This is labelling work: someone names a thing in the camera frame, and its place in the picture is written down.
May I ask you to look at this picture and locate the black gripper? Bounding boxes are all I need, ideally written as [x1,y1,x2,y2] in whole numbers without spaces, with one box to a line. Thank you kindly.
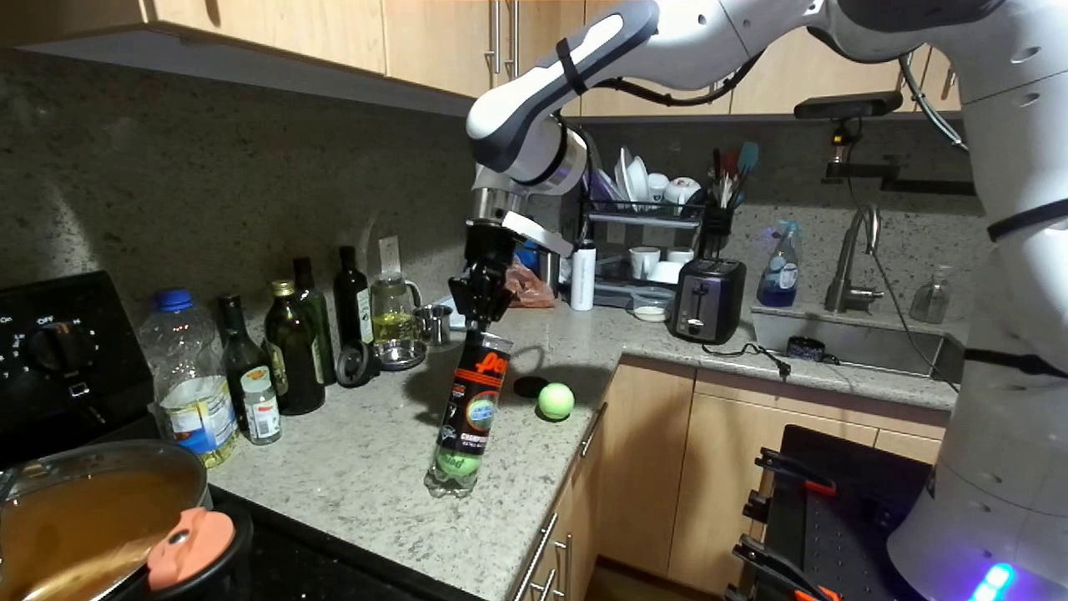
[448,221,517,326]

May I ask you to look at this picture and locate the green tennis ball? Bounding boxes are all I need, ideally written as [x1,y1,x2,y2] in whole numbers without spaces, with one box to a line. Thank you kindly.
[536,385,575,420]

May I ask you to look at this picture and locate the small steel bowl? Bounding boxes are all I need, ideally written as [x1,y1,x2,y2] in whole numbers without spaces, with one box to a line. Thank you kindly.
[373,338,427,371]

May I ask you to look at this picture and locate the glass olive oil cruet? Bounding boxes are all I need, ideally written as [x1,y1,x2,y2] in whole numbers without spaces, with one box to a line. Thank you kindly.
[372,236,423,346]

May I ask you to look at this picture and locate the black wine bottle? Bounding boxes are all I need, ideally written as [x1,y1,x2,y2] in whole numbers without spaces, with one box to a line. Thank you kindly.
[333,248,373,388]

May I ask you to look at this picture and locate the tall dark glass bottle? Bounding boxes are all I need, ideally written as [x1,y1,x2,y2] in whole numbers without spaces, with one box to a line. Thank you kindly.
[294,257,337,385]

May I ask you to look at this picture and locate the dish drying rack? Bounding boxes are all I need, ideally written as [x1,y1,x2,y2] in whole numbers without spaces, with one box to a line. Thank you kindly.
[585,152,732,305]

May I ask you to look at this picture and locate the dark green oil bottle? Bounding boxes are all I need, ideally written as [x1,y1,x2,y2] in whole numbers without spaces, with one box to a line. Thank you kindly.
[265,280,323,414]

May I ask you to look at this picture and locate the black toaster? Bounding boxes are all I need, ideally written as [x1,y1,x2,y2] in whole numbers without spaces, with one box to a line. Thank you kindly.
[666,257,746,345]

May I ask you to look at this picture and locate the wooden upper cabinets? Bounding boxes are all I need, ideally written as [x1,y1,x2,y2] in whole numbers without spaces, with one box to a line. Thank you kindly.
[0,0,907,116]

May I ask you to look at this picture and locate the dark wine bottle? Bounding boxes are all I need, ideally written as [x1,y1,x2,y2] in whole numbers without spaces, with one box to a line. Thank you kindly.
[212,293,265,424]

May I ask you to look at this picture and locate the small jar white label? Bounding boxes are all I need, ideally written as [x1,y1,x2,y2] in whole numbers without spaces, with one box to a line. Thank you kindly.
[240,367,281,444]

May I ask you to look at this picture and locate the wooden lower cabinet drawers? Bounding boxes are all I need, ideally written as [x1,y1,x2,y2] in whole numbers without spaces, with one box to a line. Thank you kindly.
[517,356,949,601]

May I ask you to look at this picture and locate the blue spray bottle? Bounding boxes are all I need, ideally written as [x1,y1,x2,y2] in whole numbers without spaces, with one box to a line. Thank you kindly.
[756,221,801,307]

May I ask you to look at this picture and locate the large clear water bottle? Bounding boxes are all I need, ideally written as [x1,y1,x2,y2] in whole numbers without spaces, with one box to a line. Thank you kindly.
[139,286,236,466]

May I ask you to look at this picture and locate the chrome sink faucet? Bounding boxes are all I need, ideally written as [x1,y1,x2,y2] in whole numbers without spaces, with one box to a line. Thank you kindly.
[824,205,881,313]

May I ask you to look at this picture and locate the black kitchen stove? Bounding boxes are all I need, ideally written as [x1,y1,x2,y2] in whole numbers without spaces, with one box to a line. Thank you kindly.
[0,274,452,601]

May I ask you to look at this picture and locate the black cooking pot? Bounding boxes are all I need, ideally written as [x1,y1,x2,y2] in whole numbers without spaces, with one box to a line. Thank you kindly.
[0,440,251,601]

